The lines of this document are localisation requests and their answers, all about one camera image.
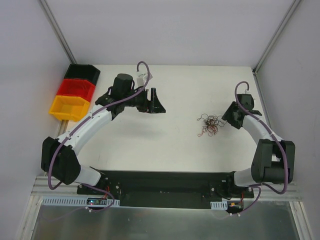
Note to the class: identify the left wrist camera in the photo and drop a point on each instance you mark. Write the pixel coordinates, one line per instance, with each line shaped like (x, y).
(141, 78)

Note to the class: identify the yellow storage bin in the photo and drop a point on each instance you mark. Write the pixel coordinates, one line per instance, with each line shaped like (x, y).
(71, 108)

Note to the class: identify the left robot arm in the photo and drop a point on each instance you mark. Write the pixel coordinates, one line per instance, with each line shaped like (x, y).
(59, 157)

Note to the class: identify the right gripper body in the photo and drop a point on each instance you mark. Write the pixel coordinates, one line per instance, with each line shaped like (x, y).
(231, 114)

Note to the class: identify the left white cable duct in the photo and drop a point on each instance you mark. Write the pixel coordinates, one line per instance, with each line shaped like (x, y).
(68, 201)

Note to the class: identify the aluminium frame post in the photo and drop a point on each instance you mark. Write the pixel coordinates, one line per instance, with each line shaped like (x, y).
(57, 30)
(277, 34)

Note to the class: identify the red storage bin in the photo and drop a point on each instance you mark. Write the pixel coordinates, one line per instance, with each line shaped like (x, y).
(75, 87)

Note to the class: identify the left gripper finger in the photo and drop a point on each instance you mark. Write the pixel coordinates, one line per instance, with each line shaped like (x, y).
(153, 95)
(156, 106)

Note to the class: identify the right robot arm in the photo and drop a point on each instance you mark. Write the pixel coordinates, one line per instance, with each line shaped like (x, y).
(274, 158)

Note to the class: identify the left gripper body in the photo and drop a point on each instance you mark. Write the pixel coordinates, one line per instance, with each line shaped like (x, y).
(152, 100)

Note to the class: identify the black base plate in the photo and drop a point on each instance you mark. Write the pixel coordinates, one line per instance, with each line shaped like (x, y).
(179, 190)

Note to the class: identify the right aluminium frame post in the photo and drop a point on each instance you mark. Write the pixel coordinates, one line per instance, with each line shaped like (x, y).
(277, 34)

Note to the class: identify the left aluminium frame post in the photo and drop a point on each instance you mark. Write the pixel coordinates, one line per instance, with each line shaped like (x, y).
(57, 30)

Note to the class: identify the white cable duct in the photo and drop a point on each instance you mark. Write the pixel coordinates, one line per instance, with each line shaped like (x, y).
(68, 201)
(219, 205)

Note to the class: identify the right white cable duct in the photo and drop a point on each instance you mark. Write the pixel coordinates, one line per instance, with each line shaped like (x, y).
(219, 205)

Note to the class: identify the black storage bin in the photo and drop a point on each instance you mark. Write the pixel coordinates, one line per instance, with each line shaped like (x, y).
(84, 72)

